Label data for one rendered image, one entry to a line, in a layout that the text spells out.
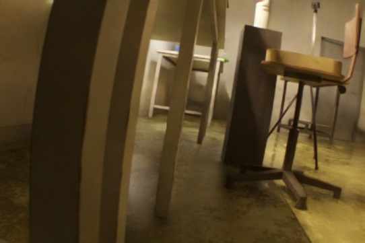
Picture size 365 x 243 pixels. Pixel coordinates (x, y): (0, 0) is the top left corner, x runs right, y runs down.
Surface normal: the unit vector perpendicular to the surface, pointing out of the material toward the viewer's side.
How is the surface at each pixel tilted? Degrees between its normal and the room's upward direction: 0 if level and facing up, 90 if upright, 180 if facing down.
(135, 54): 90
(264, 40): 90
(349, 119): 90
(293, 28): 90
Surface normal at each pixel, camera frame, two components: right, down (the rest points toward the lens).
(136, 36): -0.09, 0.05
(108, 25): 0.98, 0.16
